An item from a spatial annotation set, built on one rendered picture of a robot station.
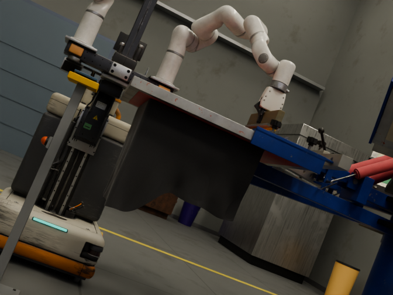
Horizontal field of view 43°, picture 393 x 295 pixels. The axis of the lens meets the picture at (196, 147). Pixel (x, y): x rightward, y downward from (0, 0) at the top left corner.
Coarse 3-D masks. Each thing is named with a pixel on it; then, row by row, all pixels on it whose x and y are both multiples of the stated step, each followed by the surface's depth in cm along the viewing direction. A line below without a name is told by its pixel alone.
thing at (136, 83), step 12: (132, 84) 177; (144, 84) 178; (132, 96) 203; (156, 96) 179; (168, 96) 179; (180, 108) 181; (192, 108) 181; (204, 108) 182; (204, 120) 185; (216, 120) 183; (228, 120) 184; (240, 132) 185; (252, 132) 186; (300, 168) 206
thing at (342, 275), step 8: (336, 264) 707; (344, 264) 696; (336, 272) 701; (344, 272) 694; (352, 272) 694; (336, 280) 697; (344, 280) 693; (352, 280) 695; (328, 288) 704; (336, 288) 695; (344, 288) 693
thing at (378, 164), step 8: (368, 160) 234; (376, 160) 234; (384, 160) 223; (392, 160) 222; (352, 168) 231; (360, 168) 220; (368, 168) 219; (376, 168) 220; (384, 168) 220; (392, 168) 222; (360, 176) 218; (368, 176) 220; (376, 176) 258; (384, 176) 256; (392, 176) 254
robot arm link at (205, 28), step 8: (224, 8) 240; (232, 8) 239; (208, 16) 247; (216, 16) 244; (224, 16) 239; (232, 16) 237; (240, 16) 242; (192, 24) 252; (200, 24) 249; (208, 24) 248; (216, 24) 246; (232, 24) 240; (240, 24) 242; (200, 32) 251; (208, 32) 251; (216, 32) 257; (232, 32) 247; (240, 32) 246; (200, 40) 261; (208, 40) 257; (200, 48) 262
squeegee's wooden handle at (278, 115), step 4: (264, 112) 217; (268, 112) 211; (272, 112) 207; (276, 112) 202; (280, 112) 201; (284, 112) 201; (252, 116) 232; (256, 116) 226; (264, 116) 214; (268, 116) 209; (272, 116) 205; (276, 116) 200; (280, 116) 201; (252, 120) 229; (256, 120) 223; (264, 120) 212; (268, 120) 207; (280, 120) 201; (248, 124) 233
